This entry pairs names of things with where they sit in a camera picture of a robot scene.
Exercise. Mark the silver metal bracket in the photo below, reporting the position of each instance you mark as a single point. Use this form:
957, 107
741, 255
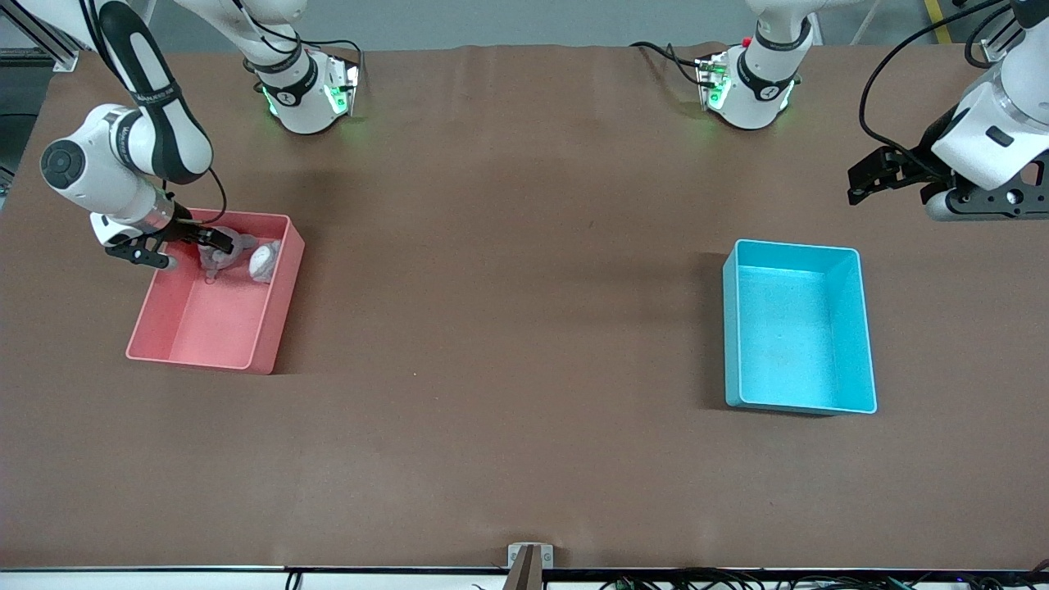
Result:
547, 557

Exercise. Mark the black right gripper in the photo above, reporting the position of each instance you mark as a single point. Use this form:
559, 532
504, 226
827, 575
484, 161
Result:
182, 232

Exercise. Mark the pink plastic box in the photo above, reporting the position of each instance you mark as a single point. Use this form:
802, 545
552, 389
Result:
217, 328

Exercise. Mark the grey plush toy eyes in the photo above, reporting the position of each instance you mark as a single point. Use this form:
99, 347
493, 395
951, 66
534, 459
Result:
264, 262

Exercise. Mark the metal base connector plate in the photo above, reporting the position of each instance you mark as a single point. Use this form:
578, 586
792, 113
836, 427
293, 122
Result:
705, 74
352, 82

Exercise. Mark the brown camera post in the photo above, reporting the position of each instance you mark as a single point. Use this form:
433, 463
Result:
524, 574

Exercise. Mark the brown table cover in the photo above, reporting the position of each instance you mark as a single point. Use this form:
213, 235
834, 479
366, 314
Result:
524, 287

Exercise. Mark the grey plush toy with keyring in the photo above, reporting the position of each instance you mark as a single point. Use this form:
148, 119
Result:
217, 260

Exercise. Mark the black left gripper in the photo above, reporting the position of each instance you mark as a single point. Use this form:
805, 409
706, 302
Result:
919, 166

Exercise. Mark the aluminium frame profile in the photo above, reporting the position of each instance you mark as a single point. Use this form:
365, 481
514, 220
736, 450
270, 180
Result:
61, 61
996, 51

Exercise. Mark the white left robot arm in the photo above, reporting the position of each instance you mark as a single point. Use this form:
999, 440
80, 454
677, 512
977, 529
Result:
758, 90

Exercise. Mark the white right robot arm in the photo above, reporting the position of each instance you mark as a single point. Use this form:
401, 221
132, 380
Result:
106, 176

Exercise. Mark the blue plastic box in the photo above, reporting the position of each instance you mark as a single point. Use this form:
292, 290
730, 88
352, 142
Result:
791, 344

